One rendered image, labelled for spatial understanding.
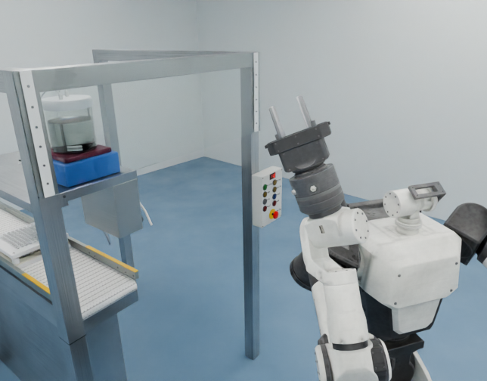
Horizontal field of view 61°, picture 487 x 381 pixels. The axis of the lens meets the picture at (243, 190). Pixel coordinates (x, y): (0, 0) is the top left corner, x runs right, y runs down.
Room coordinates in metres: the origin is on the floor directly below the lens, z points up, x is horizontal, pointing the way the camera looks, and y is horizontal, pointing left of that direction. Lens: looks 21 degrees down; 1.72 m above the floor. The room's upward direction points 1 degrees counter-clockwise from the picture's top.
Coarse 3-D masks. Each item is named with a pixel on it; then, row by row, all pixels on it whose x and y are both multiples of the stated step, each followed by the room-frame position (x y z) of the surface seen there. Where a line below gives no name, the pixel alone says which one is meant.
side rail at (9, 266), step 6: (0, 258) 1.49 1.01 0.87; (0, 264) 1.49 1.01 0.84; (6, 264) 1.45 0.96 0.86; (12, 264) 1.44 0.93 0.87; (12, 270) 1.42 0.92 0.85; (18, 270) 1.40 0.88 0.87; (18, 276) 1.39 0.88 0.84; (30, 282) 1.32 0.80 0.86; (36, 288) 1.30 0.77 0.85; (42, 294) 1.27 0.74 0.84; (48, 294) 1.24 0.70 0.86
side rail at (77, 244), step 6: (0, 204) 2.09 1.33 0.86; (6, 204) 2.07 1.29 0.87; (6, 210) 2.05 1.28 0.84; (12, 210) 2.00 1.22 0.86; (18, 210) 1.99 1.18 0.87; (18, 216) 1.96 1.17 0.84; (24, 216) 1.92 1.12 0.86; (30, 216) 1.91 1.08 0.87; (30, 222) 1.88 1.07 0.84; (72, 240) 1.64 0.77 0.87; (78, 240) 1.63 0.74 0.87; (78, 246) 1.61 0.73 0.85; (84, 246) 1.58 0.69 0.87; (90, 252) 1.55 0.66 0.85; (96, 252) 1.52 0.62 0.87; (96, 258) 1.53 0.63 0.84; (102, 258) 1.50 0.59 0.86; (108, 264) 1.47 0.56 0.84; (114, 264) 1.44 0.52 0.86; (120, 270) 1.42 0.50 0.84; (126, 270) 1.40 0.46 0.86; (132, 276) 1.37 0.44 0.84; (138, 276) 1.37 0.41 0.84
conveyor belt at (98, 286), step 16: (0, 224) 1.90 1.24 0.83; (16, 224) 1.90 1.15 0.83; (80, 256) 1.56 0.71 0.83; (32, 272) 1.44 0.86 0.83; (80, 272) 1.43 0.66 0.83; (96, 272) 1.43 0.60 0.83; (112, 272) 1.42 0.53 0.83; (80, 288) 1.32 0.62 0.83; (96, 288) 1.32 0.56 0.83; (112, 288) 1.31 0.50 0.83; (128, 288) 1.33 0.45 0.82; (80, 304) 1.22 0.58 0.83; (96, 304) 1.23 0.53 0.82
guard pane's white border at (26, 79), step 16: (256, 64) 1.84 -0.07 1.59; (32, 80) 1.08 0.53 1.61; (256, 80) 1.84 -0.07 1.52; (32, 96) 1.08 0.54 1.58; (256, 96) 1.84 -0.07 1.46; (32, 112) 1.07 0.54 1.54; (256, 112) 1.84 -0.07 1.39; (32, 128) 1.07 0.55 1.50; (256, 128) 1.84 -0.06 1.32; (48, 176) 1.08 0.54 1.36; (48, 192) 1.07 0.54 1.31
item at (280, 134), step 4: (272, 108) 0.76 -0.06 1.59; (272, 112) 0.76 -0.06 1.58; (276, 112) 0.78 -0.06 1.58; (272, 116) 0.76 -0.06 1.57; (276, 116) 0.76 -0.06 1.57; (272, 120) 0.76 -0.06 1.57; (276, 120) 0.76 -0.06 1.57; (276, 124) 0.75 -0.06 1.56; (280, 124) 0.76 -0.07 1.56; (276, 128) 0.75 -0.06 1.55; (280, 128) 0.75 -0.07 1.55; (280, 132) 0.75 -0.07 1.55; (284, 132) 0.78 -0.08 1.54; (276, 136) 0.76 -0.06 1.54; (280, 136) 0.75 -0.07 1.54
